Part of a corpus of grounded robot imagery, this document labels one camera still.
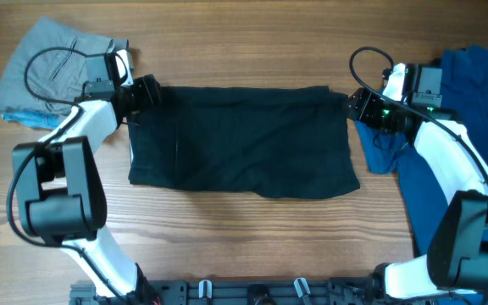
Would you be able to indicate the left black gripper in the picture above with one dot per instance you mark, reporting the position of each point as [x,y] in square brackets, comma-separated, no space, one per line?
[148,89]

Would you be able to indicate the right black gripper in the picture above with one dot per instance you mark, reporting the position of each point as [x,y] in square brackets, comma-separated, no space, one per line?
[363,107]

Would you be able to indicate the black shorts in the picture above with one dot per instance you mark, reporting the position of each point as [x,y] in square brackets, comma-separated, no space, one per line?
[274,142]

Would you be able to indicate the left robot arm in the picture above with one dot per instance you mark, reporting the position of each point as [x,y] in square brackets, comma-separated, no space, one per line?
[56,198]

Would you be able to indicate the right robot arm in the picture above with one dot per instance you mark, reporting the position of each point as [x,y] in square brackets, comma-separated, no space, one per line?
[457,259]

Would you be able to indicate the folded grey shorts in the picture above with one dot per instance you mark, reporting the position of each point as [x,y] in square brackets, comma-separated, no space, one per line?
[48,61]

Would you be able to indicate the folded light blue garment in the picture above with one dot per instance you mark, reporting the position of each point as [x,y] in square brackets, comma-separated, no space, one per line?
[33,119]

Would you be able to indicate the blue t-shirt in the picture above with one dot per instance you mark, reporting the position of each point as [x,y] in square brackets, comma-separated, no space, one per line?
[464,89]

